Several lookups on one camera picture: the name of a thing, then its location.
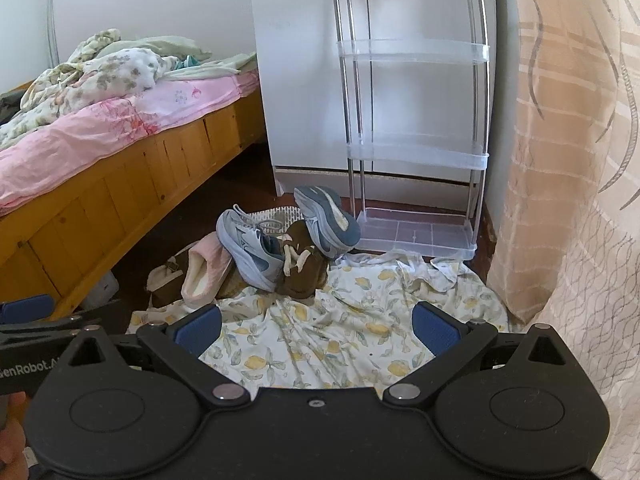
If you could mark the white wardrobe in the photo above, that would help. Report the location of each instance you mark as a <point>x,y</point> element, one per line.
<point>300,60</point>

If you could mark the clear plastic shoe rack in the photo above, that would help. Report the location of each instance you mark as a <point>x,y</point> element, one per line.
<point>415,235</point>

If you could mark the lemon print cloth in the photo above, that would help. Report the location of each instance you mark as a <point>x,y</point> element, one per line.
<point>350,320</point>

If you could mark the white plastic box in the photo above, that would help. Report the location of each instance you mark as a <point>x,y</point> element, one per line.
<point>102,287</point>

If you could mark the pink bed sheet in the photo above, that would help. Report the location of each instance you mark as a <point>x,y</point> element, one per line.
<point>75,135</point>

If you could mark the person's left hand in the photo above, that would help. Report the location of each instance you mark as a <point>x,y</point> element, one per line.
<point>12,425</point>

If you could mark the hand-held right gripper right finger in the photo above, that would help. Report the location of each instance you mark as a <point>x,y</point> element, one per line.
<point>437,331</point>

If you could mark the wooden bed frame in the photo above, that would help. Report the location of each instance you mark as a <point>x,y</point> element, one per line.
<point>125,185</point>

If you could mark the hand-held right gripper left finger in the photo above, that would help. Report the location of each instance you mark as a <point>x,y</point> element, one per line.
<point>200,331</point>

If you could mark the brown fleece-lined shoe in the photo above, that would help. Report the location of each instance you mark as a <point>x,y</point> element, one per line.
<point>167,285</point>
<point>305,280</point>

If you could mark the light green blanket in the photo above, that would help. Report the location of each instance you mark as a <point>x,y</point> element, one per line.
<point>165,45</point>

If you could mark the light blue sneaker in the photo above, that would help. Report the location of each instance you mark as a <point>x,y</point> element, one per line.
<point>325,220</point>
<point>250,255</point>

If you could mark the floral quilt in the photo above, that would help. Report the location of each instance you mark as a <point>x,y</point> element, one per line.
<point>115,65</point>

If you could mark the beige patterned curtain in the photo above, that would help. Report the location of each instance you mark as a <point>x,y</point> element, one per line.
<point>565,160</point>

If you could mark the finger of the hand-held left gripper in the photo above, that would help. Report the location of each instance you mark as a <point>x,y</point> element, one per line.
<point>30,309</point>
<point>40,334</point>

